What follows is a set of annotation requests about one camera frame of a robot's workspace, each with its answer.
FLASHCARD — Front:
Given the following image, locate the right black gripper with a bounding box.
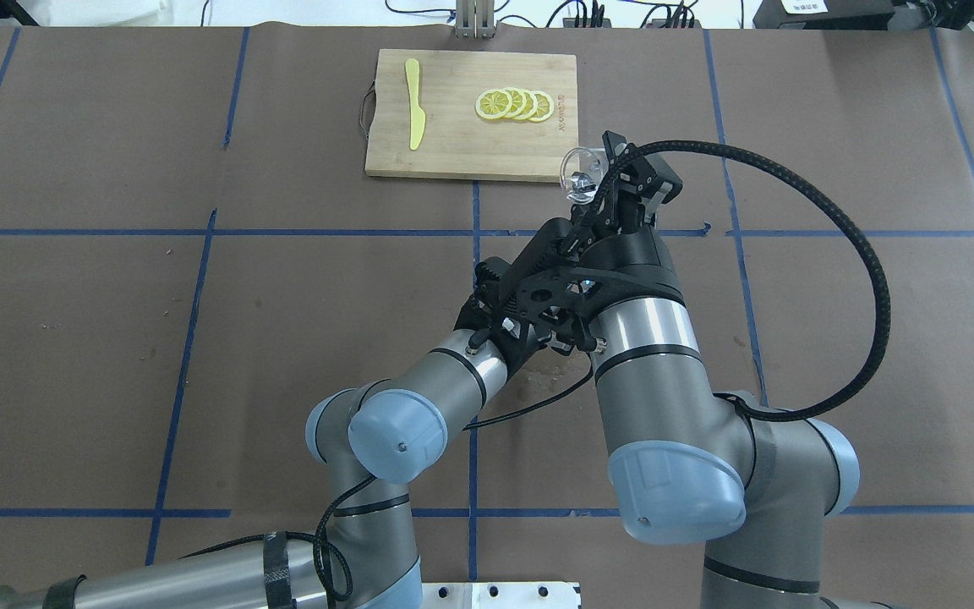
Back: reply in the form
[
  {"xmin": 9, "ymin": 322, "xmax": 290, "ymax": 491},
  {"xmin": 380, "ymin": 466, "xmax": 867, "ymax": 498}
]
[{"xmin": 572, "ymin": 132, "xmax": 685, "ymax": 315}]

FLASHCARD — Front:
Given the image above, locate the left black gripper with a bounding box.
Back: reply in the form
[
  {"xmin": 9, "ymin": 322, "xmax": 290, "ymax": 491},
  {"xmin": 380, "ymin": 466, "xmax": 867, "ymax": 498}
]
[{"xmin": 455, "ymin": 262, "xmax": 539, "ymax": 377}]

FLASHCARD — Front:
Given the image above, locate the clear glass cup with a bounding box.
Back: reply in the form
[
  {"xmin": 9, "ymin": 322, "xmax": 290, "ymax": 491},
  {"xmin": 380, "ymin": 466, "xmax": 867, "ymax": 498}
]
[{"xmin": 558, "ymin": 146, "xmax": 610, "ymax": 206}]

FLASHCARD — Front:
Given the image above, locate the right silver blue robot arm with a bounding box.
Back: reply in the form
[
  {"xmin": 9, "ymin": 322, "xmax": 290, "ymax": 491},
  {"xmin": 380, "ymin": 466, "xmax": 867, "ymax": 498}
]
[{"xmin": 564, "ymin": 131, "xmax": 890, "ymax": 608}]

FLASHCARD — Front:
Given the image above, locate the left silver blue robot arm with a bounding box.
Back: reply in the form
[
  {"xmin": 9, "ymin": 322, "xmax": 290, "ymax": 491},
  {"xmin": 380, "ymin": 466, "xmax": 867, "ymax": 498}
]
[{"xmin": 0, "ymin": 251, "xmax": 471, "ymax": 592}]

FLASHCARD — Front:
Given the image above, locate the lemon slice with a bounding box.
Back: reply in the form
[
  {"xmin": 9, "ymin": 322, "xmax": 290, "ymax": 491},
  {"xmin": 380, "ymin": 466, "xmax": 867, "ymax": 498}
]
[
  {"xmin": 527, "ymin": 91, "xmax": 555, "ymax": 123},
  {"xmin": 474, "ymin": 89, "xmax": 513, "ymax": 121},
  {"xmin": 517, "ymin": 91, "xmax": 539, "ymax": 121},
  {"xmin": 504, "ymin": 86, "xmax": 531, "ymax": 120}
]

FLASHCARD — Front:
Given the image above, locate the wooden cutting board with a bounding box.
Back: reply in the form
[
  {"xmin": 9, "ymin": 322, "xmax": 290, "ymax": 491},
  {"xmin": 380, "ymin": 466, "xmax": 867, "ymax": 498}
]
[{"xmin": 364, "ymin": 49, "xmax": 579, "ymax": 184}]

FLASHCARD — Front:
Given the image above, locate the yellow plastic knife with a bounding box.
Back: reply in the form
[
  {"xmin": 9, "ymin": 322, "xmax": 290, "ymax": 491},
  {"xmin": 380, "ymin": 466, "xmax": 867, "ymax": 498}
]
[{"xmin": 403, "ymin": 58, "xmax": 428, "ymax": 151}]

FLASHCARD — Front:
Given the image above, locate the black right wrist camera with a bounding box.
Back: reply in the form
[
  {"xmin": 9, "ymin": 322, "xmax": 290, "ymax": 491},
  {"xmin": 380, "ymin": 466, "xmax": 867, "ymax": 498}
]
[{"xmin": 476, "ymin": 218, "xmax": 608, "ymax": 361}]

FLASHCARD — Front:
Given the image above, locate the aluminium frame post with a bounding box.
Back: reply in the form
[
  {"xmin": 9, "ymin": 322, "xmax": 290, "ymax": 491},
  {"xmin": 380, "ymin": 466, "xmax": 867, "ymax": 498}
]
[{"xmin": 453, "ymin": 0, "xmax": 497, "ymax": 39}]

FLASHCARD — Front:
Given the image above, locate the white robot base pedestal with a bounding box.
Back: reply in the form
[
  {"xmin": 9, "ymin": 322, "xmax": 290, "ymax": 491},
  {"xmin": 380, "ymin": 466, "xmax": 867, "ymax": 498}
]
[{"xmin": 358, "ymin": 582, "xmax": 583, "ymax": 609}]

